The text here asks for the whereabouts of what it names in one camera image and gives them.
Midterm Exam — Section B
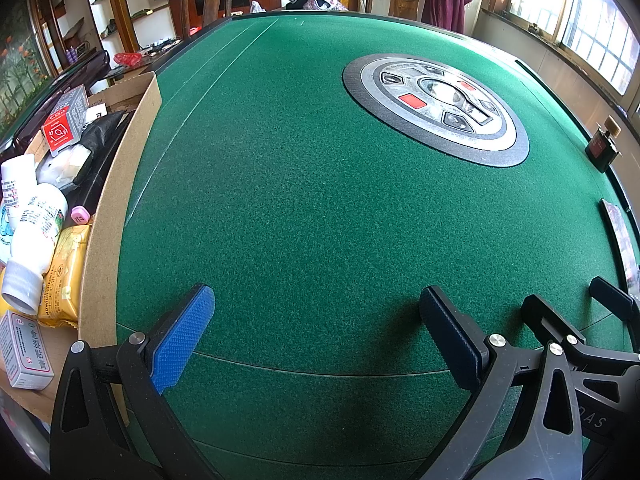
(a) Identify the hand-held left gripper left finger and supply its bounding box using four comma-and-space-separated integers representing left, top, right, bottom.
50, 284, 221, 480

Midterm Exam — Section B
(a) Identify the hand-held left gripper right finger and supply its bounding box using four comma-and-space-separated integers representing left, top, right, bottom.
415, 286, 586, 480

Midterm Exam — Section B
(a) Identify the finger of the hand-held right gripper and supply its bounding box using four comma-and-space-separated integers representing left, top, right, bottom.
521, 294, 588, 356
589, 276, 640, 322

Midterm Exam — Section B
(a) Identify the yellow packet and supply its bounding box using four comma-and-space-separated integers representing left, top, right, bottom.
39, 224, 94, 325

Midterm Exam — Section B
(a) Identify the black long box pink end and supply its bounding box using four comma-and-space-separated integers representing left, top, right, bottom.
69, 115, 136, 227

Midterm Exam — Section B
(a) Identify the grey medicine box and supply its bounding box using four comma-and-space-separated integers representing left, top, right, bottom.
0, 310, 55, 391

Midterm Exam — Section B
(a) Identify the white bottle green label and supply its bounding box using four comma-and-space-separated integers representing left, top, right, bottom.
0, 182, 69, 316

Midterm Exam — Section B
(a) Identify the cardboard box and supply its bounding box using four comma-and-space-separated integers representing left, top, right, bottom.
0, 72, 163, 426

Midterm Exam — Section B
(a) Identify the black snack packet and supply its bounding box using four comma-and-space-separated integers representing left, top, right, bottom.
75, 110, 132, 171

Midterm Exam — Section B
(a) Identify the red and white box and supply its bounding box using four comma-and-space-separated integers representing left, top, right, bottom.
41, 85, 90, 156

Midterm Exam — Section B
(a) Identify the glossy printed booklet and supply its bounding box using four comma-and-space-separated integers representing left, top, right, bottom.
599, 199, 640, 307

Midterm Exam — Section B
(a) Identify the black perfume bottle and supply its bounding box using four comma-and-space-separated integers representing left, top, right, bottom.
585, 116, 622, 174

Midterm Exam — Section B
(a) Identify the round table control panel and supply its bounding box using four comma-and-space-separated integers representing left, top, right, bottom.
342, 52, 531, 169

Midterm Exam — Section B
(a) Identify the dark folding mahjong table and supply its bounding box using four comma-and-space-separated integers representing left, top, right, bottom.
0, 49, 112, 147

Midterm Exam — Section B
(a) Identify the window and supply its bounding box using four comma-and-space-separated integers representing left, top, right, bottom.
480, 0, 640, 111

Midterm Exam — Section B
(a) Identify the maroon cloth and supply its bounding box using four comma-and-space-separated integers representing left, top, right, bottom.
429, 0, 474, 36

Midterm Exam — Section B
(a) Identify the flower wall mural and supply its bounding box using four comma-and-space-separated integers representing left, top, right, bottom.
0, 0, 52, 131

